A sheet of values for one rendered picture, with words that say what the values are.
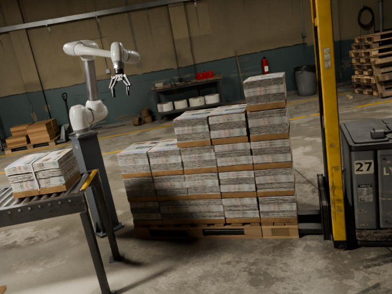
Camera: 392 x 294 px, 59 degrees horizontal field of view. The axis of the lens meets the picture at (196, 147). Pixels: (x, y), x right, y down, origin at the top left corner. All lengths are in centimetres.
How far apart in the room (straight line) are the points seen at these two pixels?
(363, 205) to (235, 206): 95
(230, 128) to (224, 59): 701
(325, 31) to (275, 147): 89
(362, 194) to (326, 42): 106
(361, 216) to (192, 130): 138
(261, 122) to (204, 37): 708
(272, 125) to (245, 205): 70
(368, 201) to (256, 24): 769
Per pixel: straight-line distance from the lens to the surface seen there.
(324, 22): 237
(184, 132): 279
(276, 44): 997
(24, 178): 262
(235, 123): 267
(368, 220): 276
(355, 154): 256
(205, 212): 300
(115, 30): 962
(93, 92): 345
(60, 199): 243
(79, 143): 334
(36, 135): 917
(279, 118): 262
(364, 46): 879
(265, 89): 260
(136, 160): 302
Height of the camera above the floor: 154
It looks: 15 degrees down
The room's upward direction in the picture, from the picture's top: 10 degrees counter-clockwise
